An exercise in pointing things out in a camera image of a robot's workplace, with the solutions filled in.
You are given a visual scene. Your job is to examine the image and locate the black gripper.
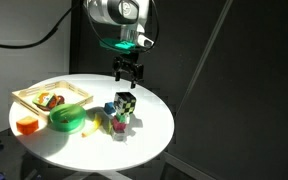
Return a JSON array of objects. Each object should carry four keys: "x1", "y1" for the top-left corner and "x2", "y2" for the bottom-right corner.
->
[{"x1": 112, "y1": 54, "x2": 144, "y2": 90}]

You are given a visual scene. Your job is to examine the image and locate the black soft cube checkered sides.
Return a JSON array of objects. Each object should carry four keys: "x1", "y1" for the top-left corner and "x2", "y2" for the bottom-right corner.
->
[{"x1": 112, "y1": 91, "x2": 137, "y2": 116}]

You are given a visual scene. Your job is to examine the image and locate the blue block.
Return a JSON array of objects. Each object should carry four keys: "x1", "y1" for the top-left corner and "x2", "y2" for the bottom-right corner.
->
[{"x1": 103, "y1": 101, "x2": 117, "y2": 115}]

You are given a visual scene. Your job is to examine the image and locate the green block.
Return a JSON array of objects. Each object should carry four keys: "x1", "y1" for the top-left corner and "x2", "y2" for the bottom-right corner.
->
[{"x1": 114, "y1": 112, "x2": 131, "y2": 124}]

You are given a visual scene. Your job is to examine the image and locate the magenta block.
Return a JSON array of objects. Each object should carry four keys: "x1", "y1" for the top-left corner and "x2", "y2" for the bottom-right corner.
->
[{"x1": 111, "y1": 118, "x2": 129, "y2": 133}]

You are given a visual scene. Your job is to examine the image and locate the yellow-green block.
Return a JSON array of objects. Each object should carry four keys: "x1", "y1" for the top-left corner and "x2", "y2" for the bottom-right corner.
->
[{"x1": 98, "y1": 113, "x2": 113, "y2": 134}]

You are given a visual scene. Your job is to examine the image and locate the grey block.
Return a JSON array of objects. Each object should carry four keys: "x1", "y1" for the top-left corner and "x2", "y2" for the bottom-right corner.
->
[{"x1": 110, "y1": 129, "x2": 127, "y2": 142}]

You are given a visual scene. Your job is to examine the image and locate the colourful picture soft cube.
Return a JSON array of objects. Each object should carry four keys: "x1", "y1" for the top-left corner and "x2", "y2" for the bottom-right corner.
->
[{"x1": 32, "y1": 91, "x2": 59, "y2": 112}]

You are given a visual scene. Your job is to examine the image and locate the orange block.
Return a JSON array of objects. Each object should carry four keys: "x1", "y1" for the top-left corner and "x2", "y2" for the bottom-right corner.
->
[{"x1": 16, "y1": 116, "x2": 40, "y2": 136}]

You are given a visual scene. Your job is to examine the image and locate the yellow toy banana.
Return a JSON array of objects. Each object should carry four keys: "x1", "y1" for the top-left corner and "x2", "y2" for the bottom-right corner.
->
[{"x1": 81, "y1": 113, "x2": 103, "y2": 138}]

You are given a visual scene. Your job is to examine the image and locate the dark red ball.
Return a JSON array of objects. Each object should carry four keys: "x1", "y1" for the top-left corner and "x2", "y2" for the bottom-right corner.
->
[{"x1": 55, "y1": 95, "x2": 66, "y2": 106}]

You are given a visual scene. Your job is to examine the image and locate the green plastic bowl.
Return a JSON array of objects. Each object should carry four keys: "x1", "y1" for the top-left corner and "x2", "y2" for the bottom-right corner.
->
[{"x1": 48, "y1": 103, "x2": 87, "y2": 134}]

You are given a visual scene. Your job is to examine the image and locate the wooden tray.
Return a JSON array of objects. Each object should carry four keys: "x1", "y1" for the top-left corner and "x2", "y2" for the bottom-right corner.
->
[{"x1": 11, "y1": 80, "x2": 94, "y2": 123}]

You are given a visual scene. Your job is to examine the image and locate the green camera mount plate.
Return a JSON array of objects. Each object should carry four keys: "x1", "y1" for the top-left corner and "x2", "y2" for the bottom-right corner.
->
[{"x1": 98, "y1": 37, "x2": 140, "y2": 55}]

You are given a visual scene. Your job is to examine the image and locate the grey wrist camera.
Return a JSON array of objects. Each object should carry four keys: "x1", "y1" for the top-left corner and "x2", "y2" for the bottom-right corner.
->
[{"x1": 137, "y1": 34, "x2": 155, "y2": 48}]

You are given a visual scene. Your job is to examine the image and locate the white table pedestal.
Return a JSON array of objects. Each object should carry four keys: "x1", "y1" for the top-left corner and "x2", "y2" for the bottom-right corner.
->
[{"x1": 63, "y1": 171, "x2": 132, "y2": 180}]

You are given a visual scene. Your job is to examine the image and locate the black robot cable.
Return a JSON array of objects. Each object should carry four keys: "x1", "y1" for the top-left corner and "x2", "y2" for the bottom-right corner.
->
[{"x1": 0, "y1": 0, "x2": 160, "y2": 54}]

